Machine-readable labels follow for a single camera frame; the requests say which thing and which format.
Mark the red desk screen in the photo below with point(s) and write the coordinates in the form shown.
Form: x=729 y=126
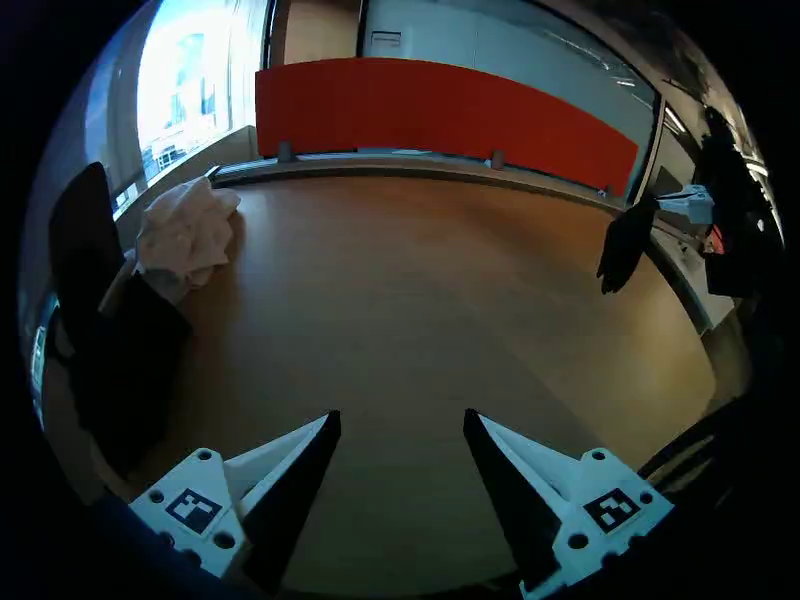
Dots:
x=437 y=112

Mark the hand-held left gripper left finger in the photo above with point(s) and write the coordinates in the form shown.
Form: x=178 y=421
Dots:
x=206 y=481

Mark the heap of white towels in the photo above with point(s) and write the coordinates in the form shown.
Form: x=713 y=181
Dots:
x=184 y=228

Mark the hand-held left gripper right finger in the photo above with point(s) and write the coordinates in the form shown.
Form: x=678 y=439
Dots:
x=594 y=494

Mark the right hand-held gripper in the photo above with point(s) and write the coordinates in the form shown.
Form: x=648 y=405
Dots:
x=737 y=206

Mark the black office chair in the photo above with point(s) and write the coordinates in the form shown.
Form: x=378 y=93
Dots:
x=81 y=231

